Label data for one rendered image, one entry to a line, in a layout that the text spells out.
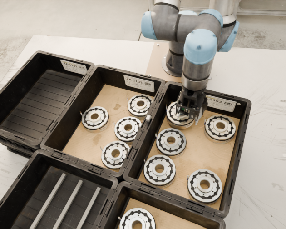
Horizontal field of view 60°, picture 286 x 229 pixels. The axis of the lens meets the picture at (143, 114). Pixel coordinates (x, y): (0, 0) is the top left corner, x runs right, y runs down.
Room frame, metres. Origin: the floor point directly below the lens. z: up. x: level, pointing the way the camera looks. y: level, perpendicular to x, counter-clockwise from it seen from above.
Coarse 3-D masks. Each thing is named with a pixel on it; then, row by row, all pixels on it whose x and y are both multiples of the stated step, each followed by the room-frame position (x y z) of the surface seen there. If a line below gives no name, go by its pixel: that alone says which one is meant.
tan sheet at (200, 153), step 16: (208, 112) 0.50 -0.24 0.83; (160, 128) 0.47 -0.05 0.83; (192, 128) 0.45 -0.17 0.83; (192, 144) 0.38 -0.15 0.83; (208, 144) 0.37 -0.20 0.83; (224, 144) 0.36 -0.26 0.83; (176, 160) 0.34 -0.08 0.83; (192, 160) 0.33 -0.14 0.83; (208, 160) 0.32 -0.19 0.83; (224, 160) 0.31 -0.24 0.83; (176, 176) 0.28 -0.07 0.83; (224, 176) 0.26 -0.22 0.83; (176, 192) 0.23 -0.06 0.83
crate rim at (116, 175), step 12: (120, 72) 0.69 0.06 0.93; (132, 72) 0.68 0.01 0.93; (84, 84) 0.66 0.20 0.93; (60, 120) 0.51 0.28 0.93; (144, 120) 0.45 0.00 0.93; (48, 132) 0.47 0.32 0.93; (132, 144) 0.37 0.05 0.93; (72, 156) 0.37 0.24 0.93; (96, 168) 0.31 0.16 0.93; (120, 168) 0.30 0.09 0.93
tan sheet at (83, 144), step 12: (108, 96) 0.67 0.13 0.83; (120, 96) 0.65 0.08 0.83; (132, 96) 0.64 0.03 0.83; (108, 108) 0.60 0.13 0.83; (120, 108) 0.59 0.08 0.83; (84, 132) 0.51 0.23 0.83; (108, 132) 0.49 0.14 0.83; (72, 144) 0.47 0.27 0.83; (84, 144) 0.46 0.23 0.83; (96, 144) 0.45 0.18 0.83; (84, 156) 0.41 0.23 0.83; (96, 156) 0.40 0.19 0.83
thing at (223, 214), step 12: (168, 84) 0.59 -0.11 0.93; (180, 84) 0.58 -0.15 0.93; (228, 96) 0.50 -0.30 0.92; (156, 108) 0.49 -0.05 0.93; (144, 132) 0.41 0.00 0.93; (240, 144) 0.31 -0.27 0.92; (132, 156) 0.33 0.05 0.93; (240, 156) 0.27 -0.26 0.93; (132, 180) 0.26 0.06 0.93; (156, 192) 0.21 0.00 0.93; (168, 192) 0.21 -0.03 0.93; (228, 192) 0.18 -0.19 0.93; (192, 204) 0.17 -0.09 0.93; (228, 204) 0.15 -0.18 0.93
